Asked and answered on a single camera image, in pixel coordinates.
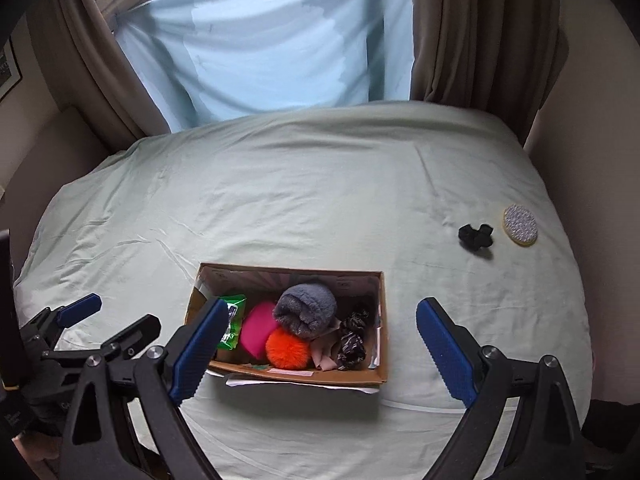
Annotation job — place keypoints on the black white patterned scrunchie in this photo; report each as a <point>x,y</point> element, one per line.
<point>350,347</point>

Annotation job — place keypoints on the orange fluffy pom-pom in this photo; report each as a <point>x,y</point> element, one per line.
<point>287,350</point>

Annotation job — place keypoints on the cardboard box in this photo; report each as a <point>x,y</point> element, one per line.
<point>300,377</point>

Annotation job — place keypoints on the round glittery pad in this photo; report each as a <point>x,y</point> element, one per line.
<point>521,224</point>

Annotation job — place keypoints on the pale pink sock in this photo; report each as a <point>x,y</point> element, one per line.
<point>325,355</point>

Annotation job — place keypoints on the beige curtain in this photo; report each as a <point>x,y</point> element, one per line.
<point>475,35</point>
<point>100,70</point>

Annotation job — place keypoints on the grey sock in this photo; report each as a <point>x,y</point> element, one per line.
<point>305,307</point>

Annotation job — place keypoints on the beige bed headboard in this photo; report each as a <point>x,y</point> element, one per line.
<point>55,150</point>

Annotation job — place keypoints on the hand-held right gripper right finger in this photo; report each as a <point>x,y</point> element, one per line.
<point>445,350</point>

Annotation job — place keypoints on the light blue hanging cloth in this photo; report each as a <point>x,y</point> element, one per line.
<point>275,45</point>

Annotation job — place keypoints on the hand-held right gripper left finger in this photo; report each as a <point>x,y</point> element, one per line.
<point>200,350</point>

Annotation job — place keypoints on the pink soft pouch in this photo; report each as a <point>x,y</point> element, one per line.
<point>255,332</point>

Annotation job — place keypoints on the framed wall picture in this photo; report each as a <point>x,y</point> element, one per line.
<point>7,70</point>

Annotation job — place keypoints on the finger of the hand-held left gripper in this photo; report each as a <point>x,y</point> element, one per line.
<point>140,330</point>
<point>80,307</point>

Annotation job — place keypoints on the green wipes packet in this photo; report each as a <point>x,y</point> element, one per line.
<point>234,320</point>

